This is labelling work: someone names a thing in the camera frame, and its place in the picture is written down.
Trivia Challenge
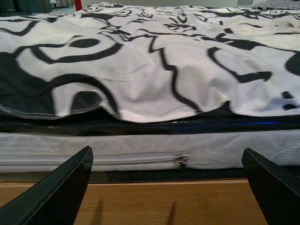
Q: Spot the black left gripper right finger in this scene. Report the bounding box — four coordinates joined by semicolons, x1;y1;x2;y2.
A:
241;148;300;225

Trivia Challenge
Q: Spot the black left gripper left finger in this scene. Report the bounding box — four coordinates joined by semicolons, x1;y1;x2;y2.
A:
0;146;93;225

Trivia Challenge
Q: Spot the white mattress with zipper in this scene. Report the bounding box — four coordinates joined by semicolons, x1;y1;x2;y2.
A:
0;130;300;173

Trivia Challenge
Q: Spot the black and white patterned blanket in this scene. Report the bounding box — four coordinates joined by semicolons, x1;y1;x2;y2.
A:
0;2;300;123

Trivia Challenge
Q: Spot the striped grey pillow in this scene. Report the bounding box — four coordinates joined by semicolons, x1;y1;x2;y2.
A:
251;0;300;11

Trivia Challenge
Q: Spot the red fire extinguisher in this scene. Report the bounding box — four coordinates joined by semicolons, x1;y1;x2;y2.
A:
74;0;83;11

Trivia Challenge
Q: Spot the black bed frame edge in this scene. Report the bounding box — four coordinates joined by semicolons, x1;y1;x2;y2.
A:
0;102;300;136

